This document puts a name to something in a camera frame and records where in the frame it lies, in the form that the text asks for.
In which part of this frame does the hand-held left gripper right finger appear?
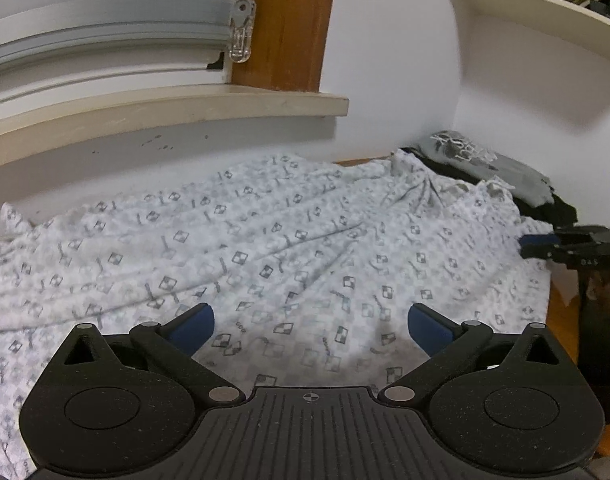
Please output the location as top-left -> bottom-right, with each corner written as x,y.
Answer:
377,302 -> 566,406

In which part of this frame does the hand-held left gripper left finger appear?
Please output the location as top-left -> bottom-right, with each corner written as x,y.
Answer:
55,302 -> 246,406

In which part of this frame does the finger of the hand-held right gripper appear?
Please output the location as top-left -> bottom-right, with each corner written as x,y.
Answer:
519,231 -> 560,248
520,245 -> 560,261

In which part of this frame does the white checker print garment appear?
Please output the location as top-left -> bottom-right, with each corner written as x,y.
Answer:
0,149 -> 580,480

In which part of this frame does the person's right hand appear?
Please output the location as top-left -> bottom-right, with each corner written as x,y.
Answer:
587,270 -> 610,318

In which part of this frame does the black cloth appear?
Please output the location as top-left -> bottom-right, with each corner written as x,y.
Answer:
399,146 -> 610,416

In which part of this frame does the grey printed sweatshirt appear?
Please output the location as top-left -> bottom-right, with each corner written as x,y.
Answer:
416,130 -> 556,208

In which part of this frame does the beige window sill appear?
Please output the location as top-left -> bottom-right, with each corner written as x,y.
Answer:
0,85 -> 351,173

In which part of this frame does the white window blind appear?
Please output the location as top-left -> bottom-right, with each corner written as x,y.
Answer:
0,0 -> 248,121

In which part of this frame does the clear blind cord clip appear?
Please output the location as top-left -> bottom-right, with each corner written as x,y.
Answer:
227,0 -> 266,65

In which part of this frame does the wooden window frame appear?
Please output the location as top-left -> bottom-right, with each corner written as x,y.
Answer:
230,0 -> 341,95

